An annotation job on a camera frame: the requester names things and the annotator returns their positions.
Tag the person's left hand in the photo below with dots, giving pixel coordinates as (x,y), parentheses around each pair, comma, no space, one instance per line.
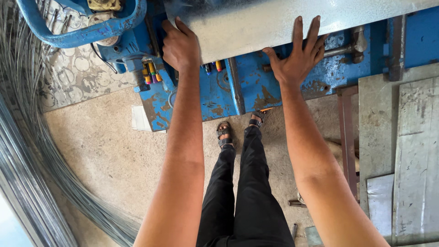
(181,48)

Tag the person's right hand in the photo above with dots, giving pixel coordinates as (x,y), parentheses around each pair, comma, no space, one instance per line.
(296,67)

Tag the galvanized steel sheet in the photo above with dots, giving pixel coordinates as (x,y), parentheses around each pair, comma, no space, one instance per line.
(260,24)

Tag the dark blue marker pen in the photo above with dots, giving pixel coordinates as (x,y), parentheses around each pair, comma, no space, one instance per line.
(207,69)

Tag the yellow red marker pen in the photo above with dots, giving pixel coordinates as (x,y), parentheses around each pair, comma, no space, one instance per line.
(218,66)

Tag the purple marker pen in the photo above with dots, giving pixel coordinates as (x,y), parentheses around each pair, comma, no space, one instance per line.
(154,79)

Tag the grey threaded bolt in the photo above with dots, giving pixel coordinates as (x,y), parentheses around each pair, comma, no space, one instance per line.
(139,73)

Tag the blue sheet metal machine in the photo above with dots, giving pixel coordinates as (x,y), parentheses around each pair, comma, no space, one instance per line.
(250,85)

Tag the orange tool tip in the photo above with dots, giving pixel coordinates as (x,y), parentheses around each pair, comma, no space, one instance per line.
(266,109)

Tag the person's right black sandal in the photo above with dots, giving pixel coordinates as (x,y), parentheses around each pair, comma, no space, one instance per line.
(258,118)

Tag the person's black sandal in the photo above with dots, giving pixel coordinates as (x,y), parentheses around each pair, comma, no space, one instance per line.
(258,118)
(224,133)

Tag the steel hammer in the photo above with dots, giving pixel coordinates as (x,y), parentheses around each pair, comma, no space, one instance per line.
(356,43)

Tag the white paper piece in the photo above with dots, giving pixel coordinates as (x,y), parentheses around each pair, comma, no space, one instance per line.
(140,118)

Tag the person's left black sandal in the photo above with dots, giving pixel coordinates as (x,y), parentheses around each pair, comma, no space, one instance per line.
(224,133)

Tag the patterned floor sheet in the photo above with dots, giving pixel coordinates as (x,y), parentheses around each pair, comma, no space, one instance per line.
(75,75)

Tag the person's black trousers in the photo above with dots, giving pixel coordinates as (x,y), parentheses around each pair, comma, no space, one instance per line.
(247,192)

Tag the stack of grey metal sheets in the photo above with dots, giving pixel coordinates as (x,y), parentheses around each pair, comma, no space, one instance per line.
(408,144)

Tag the small metal rod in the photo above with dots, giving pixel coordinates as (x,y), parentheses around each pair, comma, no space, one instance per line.
(294,231)

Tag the rusty angle iron frame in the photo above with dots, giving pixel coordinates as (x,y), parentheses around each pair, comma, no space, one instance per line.
(347,137)

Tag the rusty metal bracket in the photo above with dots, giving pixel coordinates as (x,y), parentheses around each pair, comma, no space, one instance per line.
(297,203)

